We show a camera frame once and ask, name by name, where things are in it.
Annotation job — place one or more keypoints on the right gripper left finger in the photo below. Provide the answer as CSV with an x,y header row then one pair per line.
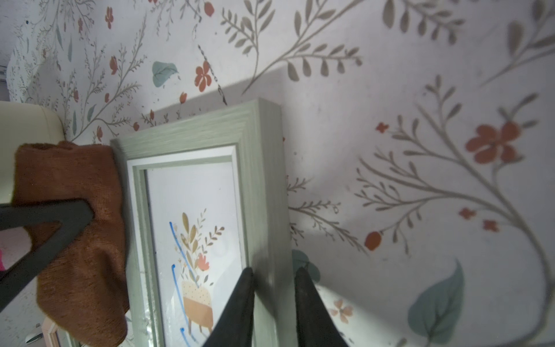
x,y
235,326

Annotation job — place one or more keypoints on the cream box with green lid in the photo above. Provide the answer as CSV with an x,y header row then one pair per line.
x,y
21,124

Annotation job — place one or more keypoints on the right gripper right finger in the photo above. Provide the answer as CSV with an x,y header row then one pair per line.
x,y
313,323

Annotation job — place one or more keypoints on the brown cloth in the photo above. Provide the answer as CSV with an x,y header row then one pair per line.
x,y
84,289

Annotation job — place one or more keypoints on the pink picture frame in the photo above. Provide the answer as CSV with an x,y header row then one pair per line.
x,y
51,333

